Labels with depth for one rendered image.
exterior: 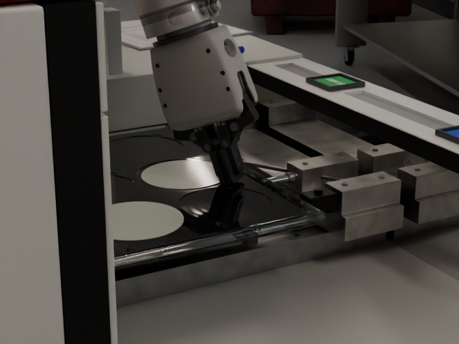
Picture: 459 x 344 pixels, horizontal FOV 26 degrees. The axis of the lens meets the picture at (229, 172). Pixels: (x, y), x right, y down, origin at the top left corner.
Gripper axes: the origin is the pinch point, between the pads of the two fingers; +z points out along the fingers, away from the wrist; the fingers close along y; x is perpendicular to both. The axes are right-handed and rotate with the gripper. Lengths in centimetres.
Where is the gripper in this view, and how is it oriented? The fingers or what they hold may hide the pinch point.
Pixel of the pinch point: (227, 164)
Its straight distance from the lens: 111.7
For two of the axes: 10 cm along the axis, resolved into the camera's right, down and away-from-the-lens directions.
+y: -8.4, 1.8, 5.1
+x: -4.4, 3.0, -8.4
